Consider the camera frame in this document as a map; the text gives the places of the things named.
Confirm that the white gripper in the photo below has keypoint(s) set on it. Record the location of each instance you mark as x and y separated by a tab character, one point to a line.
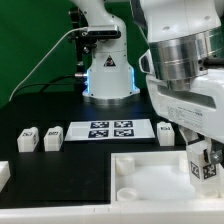
201	110

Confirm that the white square tabletop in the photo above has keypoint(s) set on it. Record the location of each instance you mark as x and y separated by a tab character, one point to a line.
160	176

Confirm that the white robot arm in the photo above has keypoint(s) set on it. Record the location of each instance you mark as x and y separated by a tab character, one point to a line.
185	63

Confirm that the white fiducial tag plate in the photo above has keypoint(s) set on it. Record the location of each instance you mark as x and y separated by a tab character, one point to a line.
110	130

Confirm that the grey camera bar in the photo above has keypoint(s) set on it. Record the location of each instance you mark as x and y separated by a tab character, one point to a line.
104	32

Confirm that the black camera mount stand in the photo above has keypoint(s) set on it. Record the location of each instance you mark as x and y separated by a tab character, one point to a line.
83	45

